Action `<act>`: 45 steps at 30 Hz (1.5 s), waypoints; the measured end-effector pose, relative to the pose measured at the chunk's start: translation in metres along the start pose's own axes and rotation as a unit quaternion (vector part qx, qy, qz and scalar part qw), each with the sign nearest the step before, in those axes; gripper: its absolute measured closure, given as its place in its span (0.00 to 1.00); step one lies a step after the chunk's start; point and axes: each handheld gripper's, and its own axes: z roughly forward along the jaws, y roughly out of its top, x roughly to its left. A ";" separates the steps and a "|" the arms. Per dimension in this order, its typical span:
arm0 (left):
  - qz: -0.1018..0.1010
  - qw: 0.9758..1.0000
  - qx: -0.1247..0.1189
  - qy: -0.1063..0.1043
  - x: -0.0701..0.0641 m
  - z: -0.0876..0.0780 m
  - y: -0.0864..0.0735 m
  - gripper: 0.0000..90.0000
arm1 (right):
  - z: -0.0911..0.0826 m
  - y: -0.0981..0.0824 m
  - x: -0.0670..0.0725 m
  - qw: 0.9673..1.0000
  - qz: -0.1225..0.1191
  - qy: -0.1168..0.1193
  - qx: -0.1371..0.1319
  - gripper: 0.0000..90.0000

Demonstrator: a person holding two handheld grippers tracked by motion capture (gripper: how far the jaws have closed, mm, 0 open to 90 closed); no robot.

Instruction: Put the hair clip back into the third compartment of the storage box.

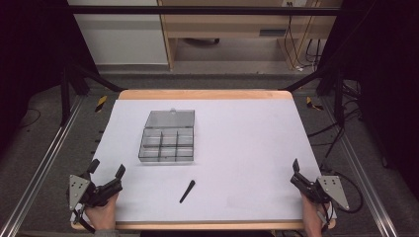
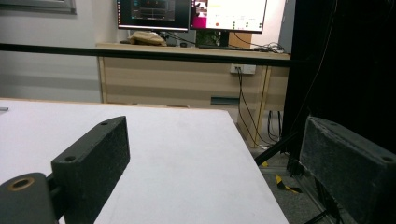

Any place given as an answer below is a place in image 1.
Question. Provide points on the black pen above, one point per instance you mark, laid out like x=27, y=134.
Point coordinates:
x=187, y=191

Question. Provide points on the black metal stand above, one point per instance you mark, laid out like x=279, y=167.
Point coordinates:
x=336, y=89
x=70, y=85

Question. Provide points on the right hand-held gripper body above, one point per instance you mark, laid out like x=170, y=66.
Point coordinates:
x=331, y=191

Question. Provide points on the person's right hand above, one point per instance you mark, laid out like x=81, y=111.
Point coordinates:
x=311, y=217

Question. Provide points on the wooden table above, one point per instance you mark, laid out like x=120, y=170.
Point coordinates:
x=204, y=94

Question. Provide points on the white cabinet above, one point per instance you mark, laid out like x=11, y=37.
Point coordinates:
x=122, y=36

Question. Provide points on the white table mat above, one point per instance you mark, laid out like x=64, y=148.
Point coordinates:
x=230, y=158

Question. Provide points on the wooden desk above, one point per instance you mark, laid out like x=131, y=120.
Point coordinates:
x=230, y=23

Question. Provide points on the clear plastic compartment box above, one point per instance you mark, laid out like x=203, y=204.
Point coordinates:
x=168, y=136

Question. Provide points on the person's left hand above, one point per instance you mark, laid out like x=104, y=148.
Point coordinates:
x=102, y=214

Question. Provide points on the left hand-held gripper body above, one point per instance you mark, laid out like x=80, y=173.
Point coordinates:
x=79, y=191

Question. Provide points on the black curtain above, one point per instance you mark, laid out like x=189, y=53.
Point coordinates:
x=385, y=65
x=29, y=49

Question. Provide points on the aluminium rail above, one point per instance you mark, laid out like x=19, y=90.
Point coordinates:
x=359, y=164
x=46, y=158

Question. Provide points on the yellow black tape strip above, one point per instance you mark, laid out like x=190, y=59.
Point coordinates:
x=101, y=103
x=312, y=103

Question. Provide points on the black horizontal frame bar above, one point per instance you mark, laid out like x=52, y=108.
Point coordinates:
x=204, y=10

